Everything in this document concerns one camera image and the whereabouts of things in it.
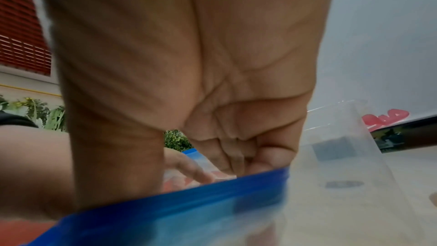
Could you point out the person's left hand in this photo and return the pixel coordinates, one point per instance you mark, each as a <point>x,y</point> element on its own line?
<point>34,172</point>

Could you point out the red bench seat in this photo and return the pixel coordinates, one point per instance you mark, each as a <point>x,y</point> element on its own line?
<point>24,234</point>

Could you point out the clear zip bag blue seal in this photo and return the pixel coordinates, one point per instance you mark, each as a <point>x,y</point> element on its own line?
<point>170,218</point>

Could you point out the person's right hand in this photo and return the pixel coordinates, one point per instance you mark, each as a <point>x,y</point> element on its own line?
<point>187,50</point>

